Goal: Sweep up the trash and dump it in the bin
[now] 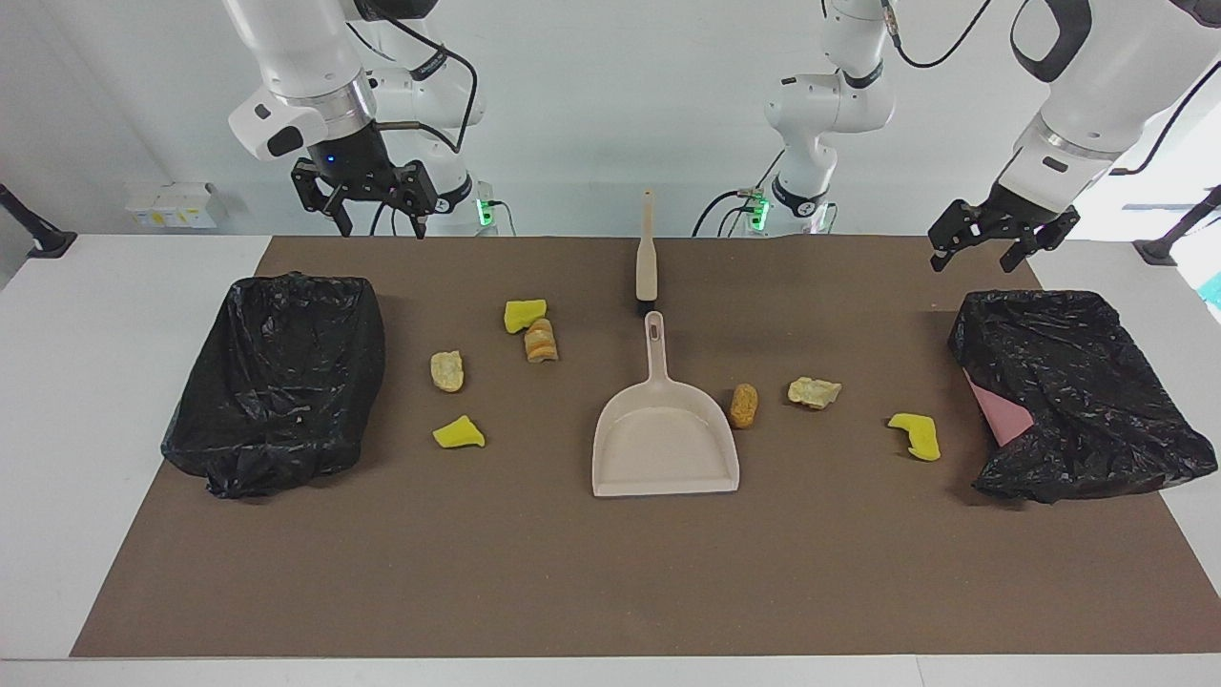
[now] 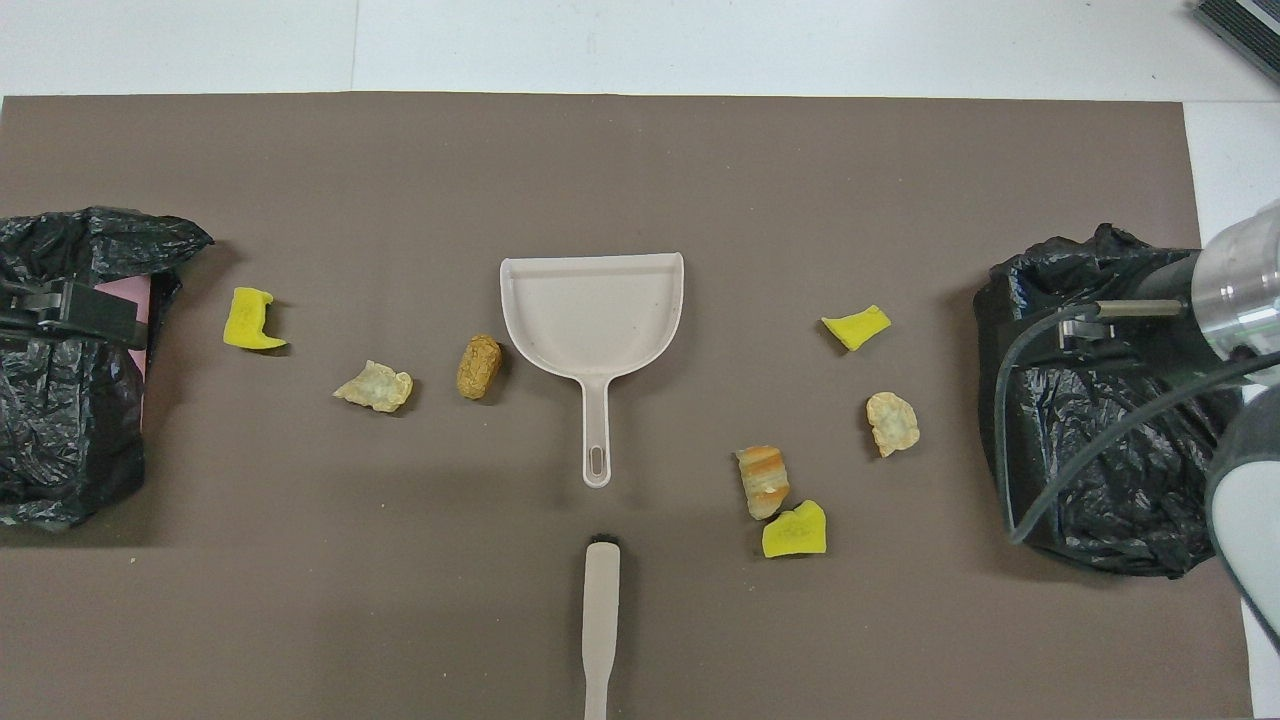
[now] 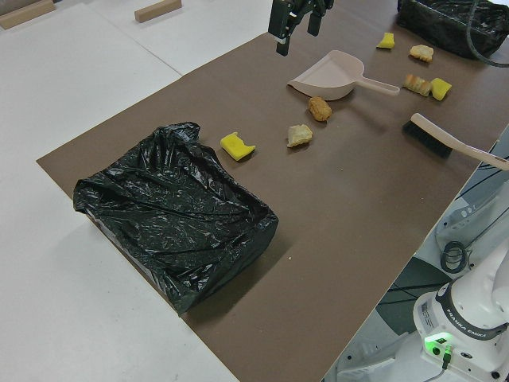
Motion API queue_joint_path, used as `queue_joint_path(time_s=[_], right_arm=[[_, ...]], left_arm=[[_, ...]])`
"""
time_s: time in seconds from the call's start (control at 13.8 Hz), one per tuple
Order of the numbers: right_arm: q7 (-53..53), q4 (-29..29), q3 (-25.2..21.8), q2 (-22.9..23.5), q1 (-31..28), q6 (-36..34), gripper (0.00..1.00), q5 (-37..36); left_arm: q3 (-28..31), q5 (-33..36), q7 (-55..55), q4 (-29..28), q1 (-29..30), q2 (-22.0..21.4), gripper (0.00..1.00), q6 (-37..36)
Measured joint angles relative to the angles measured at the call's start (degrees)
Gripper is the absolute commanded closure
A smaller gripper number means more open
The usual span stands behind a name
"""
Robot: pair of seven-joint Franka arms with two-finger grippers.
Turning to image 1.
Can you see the curved yellow sponge piece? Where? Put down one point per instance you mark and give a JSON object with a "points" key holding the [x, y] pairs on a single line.
{"points": [[920, 439]]}

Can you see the white wall box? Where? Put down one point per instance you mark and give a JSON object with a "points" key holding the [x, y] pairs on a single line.
{"points": [[181, 205]]}

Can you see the pale bread slice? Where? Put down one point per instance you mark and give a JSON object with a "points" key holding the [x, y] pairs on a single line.
{"points": [[446, 372]]}

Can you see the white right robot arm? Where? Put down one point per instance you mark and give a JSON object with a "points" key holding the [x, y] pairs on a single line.
{"points": [[286, 48]]}

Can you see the black trash bag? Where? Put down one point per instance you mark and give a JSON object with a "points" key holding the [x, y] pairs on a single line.
{"points": [[1087, 468], [277, 429]]}

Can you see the beige plastic dustpan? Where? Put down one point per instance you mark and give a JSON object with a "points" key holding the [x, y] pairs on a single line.
{"points": [[663, 448]]}

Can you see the pale cracker piece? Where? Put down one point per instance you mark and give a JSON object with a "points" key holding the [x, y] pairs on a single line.
{"points": [[813, 392]]}

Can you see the brown table mat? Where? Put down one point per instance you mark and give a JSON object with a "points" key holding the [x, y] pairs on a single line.
{"points": [[610, 572]]}

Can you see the pink bin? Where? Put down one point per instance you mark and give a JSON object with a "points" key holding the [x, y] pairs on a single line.
{"points": [[1002, 415]]}

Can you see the beige brush black bristles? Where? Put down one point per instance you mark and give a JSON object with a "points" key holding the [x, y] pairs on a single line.
{"points": [[647, 272]]}

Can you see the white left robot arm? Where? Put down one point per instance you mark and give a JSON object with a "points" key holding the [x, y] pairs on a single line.
{"points": [[1097, 86]]}

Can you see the yellow sponge chunk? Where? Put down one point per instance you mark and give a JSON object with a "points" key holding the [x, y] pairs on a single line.
{"points": [[523, 315]]}

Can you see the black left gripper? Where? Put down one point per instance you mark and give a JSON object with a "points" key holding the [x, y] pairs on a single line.
{"points": [[1016, 212]]}

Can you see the white green-lit base box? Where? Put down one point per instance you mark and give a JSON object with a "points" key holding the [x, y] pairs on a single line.
{"points": [[486, 210], [758, 212]]}

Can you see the black camera stand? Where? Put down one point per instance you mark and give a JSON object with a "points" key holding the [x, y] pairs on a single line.
{"points": [[48, 243], [1159, 250]]}

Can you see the yellow sponge wedge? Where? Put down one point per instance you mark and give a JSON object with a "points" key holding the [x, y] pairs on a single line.
{"points": [[458, 435]]}

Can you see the striped croissant piece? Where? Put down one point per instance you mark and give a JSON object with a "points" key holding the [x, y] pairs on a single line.
{"points": [[541, 343]]}

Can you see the brown fried nugget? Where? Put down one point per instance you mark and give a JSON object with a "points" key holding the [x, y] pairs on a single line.
{"points": [[743, 405]]}

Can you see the teal plastic item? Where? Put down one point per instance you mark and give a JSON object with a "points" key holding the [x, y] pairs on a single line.
{"points": [[1214, 291]]}

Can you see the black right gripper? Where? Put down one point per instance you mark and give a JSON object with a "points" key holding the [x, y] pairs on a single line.
{"points": [[353, 167]]}

